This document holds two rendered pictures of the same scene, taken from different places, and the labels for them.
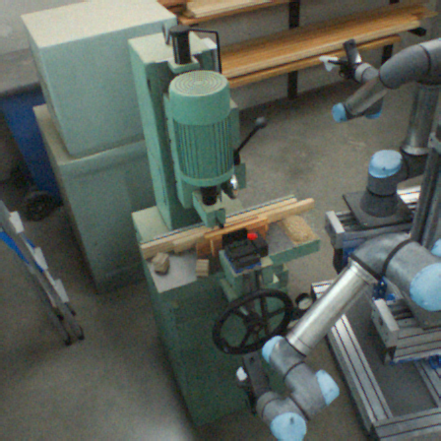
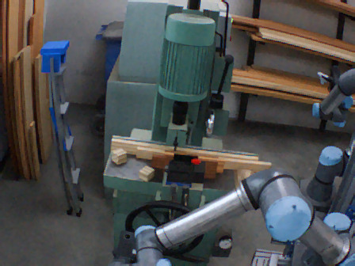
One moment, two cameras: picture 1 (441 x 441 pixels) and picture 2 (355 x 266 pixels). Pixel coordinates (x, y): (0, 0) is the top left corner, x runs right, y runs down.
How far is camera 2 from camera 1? 57 cm
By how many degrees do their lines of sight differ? 20
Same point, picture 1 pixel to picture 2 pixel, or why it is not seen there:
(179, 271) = (128, 169)
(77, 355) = (70, 222)
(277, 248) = (219, 187)
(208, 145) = (181, 62)
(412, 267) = (277, 195)
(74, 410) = (51, 248)
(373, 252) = (258, 178)
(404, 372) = not seen: outside the picture
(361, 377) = not seen: outside the picture
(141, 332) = not seen: hidden behind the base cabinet
